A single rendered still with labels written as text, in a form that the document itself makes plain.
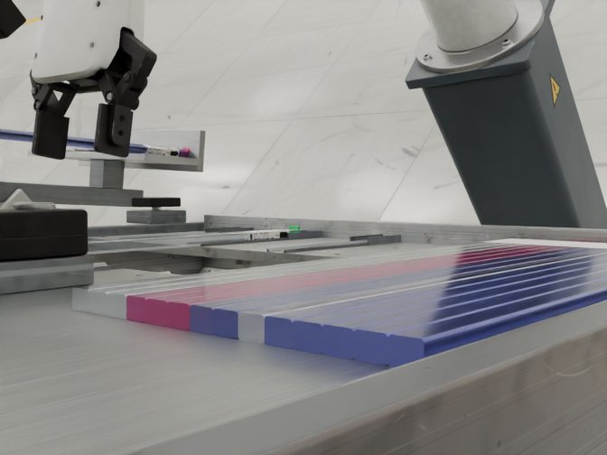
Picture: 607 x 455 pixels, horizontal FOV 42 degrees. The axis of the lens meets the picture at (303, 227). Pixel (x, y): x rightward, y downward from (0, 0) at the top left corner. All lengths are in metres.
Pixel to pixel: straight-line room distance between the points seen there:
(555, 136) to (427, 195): 0.93
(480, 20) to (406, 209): 1.04
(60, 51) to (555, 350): 0.54
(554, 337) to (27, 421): 0.16
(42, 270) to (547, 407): 0.31
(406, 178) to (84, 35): 1.61
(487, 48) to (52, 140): 0.64
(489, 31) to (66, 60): 0.64
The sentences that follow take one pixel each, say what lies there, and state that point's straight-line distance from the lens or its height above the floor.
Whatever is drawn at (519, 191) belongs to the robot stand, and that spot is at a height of 0.46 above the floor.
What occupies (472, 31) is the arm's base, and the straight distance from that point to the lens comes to 1.14.
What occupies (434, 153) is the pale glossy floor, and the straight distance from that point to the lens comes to 2.25.
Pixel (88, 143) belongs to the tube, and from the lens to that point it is 1.14.
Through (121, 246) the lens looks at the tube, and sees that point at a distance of 0.73.
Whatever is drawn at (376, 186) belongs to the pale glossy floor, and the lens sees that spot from 2.23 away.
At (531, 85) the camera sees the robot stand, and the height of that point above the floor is 0.65.
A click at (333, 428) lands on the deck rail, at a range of 0.16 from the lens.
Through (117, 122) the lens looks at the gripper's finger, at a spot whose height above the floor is 1.02.
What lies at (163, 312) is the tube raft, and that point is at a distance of 0.34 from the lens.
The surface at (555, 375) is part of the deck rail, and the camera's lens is 0.26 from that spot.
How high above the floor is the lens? 1.26
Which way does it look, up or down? 34 degrees down
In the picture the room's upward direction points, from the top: 32 degrees counter-clockwise
